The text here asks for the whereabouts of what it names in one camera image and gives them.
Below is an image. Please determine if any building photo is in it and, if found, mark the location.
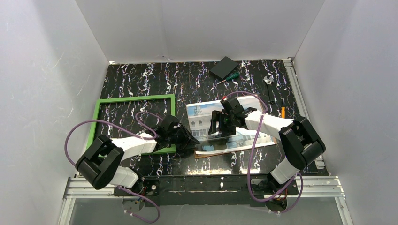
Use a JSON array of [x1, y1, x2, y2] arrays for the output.
[[185, 95, 277, 155]]

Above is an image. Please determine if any green handled screwdriver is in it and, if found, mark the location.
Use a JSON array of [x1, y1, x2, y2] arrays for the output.
[[216, 72, 240, 86]]

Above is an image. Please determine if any green picture frame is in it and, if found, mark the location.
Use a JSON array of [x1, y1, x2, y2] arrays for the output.
[[86, 94, 176, 155]]

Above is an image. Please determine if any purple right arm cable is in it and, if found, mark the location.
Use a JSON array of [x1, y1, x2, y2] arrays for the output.
[[222, 91, 304, 214]]

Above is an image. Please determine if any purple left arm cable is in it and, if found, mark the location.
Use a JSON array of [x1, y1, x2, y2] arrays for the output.
[[64, 111, 165, 224]]

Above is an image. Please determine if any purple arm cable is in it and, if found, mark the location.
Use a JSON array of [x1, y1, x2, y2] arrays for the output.
[[222, 91, 304, 214], [64, 111, 165, 224]]

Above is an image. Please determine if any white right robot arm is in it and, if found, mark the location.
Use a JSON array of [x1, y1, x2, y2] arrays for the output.
[[208, 97, 326, 190]]

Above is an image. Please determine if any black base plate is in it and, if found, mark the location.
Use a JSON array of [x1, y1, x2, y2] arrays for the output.
[[113, 173, 290, 207]]

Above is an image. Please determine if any black square box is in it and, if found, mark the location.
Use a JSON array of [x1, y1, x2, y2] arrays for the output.
[[209, 56, 238, 80]]

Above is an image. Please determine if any aluminium rail frame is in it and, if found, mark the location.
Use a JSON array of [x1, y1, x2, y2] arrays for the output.
[[58, 59, 353, 225]]

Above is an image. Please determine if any orange handled screwdriver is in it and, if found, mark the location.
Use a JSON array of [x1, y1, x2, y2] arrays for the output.
[[281, 106, 286, 119]]

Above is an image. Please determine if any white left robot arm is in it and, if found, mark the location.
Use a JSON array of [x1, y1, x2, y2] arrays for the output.
[[73, 115, 200, 190]]

